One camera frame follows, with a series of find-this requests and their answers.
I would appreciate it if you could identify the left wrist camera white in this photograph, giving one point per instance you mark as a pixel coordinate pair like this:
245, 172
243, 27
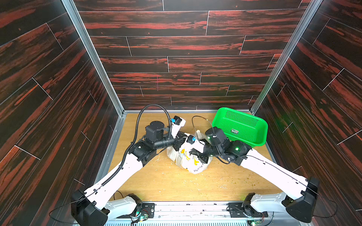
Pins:
177, 123

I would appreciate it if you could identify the green plastic basket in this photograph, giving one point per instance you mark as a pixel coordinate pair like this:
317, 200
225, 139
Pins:
252, 130

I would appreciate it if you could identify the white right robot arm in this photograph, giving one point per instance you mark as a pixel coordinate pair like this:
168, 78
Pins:
298, 195

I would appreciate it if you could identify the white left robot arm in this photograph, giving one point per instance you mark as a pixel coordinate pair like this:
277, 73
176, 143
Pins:
93, 207

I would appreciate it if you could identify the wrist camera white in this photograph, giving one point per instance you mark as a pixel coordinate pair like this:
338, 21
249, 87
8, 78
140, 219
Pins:
177, 123
193, 143

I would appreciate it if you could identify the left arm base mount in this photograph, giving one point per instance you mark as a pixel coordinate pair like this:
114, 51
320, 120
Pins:
141, 212

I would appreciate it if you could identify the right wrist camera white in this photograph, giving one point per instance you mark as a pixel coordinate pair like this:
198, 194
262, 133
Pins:
193, 143

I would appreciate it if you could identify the white plastic bag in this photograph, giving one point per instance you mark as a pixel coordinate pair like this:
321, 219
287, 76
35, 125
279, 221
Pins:
185, 160

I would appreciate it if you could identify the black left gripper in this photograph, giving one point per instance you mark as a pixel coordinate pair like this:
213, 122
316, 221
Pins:
179, 139

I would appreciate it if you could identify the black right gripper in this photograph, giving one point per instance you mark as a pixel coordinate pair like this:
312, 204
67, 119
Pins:
202, 152

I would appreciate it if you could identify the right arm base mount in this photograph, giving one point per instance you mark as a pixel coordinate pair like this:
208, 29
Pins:
245, 210

